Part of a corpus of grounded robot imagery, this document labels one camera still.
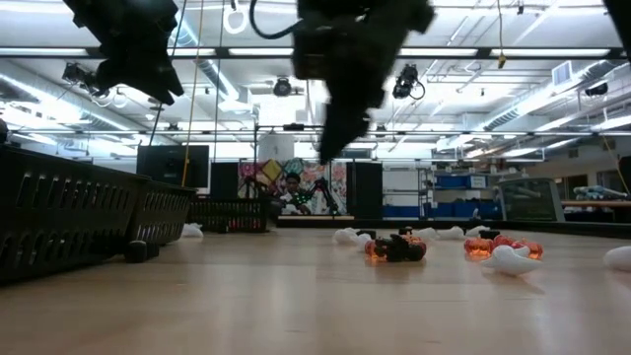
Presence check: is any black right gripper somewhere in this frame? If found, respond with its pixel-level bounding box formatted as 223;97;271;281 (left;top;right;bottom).
317;22;410;166

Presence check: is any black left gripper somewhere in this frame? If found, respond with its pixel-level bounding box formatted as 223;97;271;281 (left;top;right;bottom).
93;29;184;106

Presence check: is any white cylinder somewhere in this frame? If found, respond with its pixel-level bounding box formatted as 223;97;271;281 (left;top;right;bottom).
258;133;296;163

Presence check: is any round black ceiling spotlight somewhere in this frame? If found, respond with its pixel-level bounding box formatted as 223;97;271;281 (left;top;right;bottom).
272;77;294;99

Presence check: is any person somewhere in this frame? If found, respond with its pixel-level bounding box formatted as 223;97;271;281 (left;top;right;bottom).
278;171;313;217

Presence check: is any colourful mural panel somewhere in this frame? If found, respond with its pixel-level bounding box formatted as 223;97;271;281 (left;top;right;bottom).
239;157;349;217

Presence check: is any blue storage bin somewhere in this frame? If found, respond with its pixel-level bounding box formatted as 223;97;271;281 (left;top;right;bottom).
436;175;489;190
383;204;423;219
433;200;503;220

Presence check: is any black partition panel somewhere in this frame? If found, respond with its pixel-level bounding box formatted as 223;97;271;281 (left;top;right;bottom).
210;161;241;201

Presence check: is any black slotted plastic basket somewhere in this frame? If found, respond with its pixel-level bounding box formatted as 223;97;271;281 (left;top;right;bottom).
130;180;197;248
185;196;270;234
0;144;152;287

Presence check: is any yellow hanging power plug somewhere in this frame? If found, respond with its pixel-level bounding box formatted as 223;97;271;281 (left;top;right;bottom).
496;0;508;70

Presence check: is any white ceiling air vent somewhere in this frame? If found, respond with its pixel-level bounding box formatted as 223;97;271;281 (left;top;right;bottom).
550;59;575;88

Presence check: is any wooden workbench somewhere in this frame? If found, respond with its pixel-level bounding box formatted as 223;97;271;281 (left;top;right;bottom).
561;198;631;223

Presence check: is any grey rolled bundle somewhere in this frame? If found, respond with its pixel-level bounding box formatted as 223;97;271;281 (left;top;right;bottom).
573;184;630;201

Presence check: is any black metal gantry frame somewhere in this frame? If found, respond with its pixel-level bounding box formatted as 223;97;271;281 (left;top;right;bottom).
252;122;335;218

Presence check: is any black ceiling camera mount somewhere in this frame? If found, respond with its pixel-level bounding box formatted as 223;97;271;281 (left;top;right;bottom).
61;62;110;100

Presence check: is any yellow hanging rope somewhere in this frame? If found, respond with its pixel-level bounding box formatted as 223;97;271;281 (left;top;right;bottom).
179;0;206;188

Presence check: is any black ceiling spotlight with cable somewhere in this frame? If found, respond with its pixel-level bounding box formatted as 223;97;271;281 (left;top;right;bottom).
391;63;427;102

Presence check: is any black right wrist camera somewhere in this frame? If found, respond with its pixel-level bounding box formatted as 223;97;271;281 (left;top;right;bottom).
293;22;341;81

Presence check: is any white hanging ring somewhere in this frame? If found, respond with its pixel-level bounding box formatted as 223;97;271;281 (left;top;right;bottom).
222;3;250;36

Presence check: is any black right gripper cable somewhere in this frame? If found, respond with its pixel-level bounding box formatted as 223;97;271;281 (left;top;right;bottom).
248;0;300;41

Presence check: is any grey glass-front enclosure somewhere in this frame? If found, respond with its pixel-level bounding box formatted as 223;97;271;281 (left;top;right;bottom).
495;177;567;223

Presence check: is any black metal table frame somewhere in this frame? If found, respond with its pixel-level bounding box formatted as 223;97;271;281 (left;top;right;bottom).
273;216;631;241

